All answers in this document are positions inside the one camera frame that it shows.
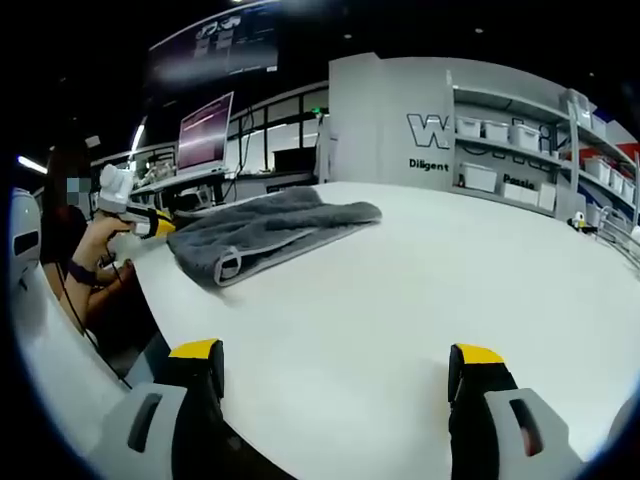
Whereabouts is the grey towel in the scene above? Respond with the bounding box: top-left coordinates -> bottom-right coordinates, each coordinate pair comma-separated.
165,186 -> 384,288

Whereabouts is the person's left hand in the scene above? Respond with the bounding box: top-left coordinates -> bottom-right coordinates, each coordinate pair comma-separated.
81,215 -> 135,262

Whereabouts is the grey monitor desk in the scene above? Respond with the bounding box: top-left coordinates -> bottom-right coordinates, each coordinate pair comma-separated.
131,168 -> 237,197

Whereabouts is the purple wristband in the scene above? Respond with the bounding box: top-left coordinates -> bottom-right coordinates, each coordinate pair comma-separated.
68,258 -> 99,288

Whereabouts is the desk computer monitor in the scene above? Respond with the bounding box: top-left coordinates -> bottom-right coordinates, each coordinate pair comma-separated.
176,91 -> 235,175

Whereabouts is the large ceiling-hung screen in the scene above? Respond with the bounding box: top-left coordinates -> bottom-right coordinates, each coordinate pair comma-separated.
146,3 -> 280,87

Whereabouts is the metal dish rack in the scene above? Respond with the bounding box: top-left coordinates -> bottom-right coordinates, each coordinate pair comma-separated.
596,203 -> 640,275

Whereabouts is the shelf with white bins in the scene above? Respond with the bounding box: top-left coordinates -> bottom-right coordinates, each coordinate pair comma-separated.
453,88 -> 640,212

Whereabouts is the black cable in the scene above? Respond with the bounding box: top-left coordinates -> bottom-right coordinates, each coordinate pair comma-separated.
52,258 -> 135,392

